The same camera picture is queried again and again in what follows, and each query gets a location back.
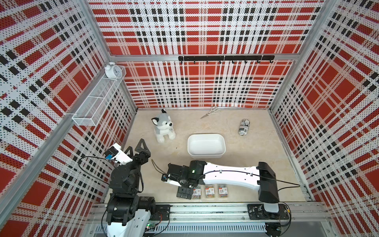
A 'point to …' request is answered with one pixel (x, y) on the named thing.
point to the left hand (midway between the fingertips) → (141, 142)
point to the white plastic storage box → (206, 145)
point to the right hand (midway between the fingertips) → (188, 181)
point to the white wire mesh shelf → (91, 111)
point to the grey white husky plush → (163, 126)
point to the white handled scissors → (214, 109)
